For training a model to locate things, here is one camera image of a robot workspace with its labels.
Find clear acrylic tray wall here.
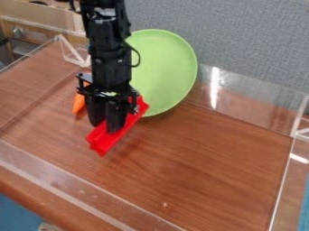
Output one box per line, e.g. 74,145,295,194
0,41,309,231

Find cardboard box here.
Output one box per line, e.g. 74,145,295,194
0,0,83,32

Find orange toy carrot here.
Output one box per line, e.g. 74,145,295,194
71,82,91,116

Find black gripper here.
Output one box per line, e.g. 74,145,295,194
78,49,139,134

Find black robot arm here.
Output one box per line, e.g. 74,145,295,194
76,0,142,134

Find red star-shaped block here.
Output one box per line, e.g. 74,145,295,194
86,96,150,156

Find black cable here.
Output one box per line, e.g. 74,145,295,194
123,42,142,69

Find green round plate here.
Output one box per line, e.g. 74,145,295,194
127,29,198,117

